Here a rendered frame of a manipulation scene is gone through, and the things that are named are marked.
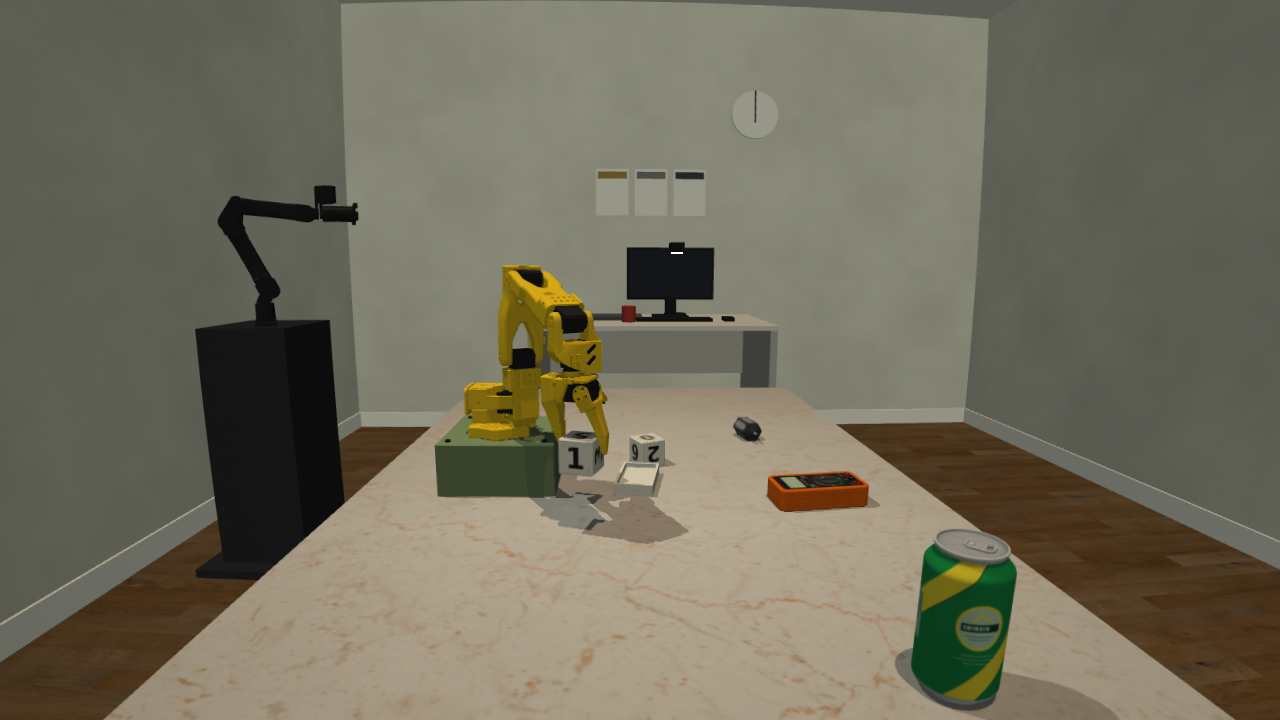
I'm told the orange digital multimeter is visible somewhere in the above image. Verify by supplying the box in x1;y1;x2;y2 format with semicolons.
767;471;869;512

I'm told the green drink can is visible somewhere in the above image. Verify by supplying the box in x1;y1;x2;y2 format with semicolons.
911;528;1018;705

